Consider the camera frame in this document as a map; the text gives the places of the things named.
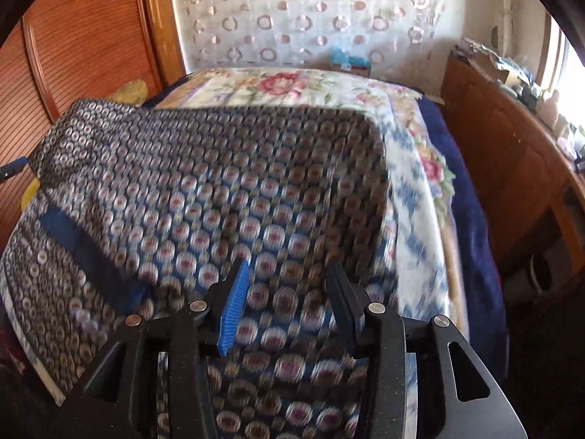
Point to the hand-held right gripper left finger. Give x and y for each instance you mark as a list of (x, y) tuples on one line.
[(233, 304)]

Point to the white jug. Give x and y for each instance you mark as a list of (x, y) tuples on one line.
[(553, 109)]

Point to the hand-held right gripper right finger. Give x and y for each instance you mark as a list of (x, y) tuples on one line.
[(345, 311)]

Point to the pile of patterned cloths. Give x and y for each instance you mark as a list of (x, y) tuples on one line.
[(484, 50)]

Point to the open cardboard box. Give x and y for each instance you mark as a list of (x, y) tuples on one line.
[(491, 73)]

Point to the pink floral bed blanket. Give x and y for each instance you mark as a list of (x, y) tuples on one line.
[(283, 87)]

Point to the navy patterned shirt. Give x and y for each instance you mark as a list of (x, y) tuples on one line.
[(205, 192)]

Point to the long wooden cabinet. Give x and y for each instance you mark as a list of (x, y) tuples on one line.
[(502, 146)]

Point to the wooden framed window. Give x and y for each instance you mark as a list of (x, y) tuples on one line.
[(569, 55)]

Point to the blue item on box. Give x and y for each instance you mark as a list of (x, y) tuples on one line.
[(349, 59)]

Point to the white window curtain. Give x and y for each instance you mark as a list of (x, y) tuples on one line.
[(507, 9)]

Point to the gold patterned cushion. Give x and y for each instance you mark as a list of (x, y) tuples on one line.
[(130, 91)]

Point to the yellow plush toy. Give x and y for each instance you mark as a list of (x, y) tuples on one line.
[(31, 192)]

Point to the blue floral white sheet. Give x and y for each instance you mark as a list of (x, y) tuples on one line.
[(411, 219)]

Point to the wooden louvered wardrobe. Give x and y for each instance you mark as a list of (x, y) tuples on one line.
[(82, 45)]

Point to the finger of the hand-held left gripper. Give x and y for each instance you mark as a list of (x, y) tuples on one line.
[(16, 164)]

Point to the sheer circle-patterned curtain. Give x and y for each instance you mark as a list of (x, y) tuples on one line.
[(297, 18)]

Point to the navy bed sheet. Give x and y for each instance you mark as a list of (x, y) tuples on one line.
[(475, 238)]

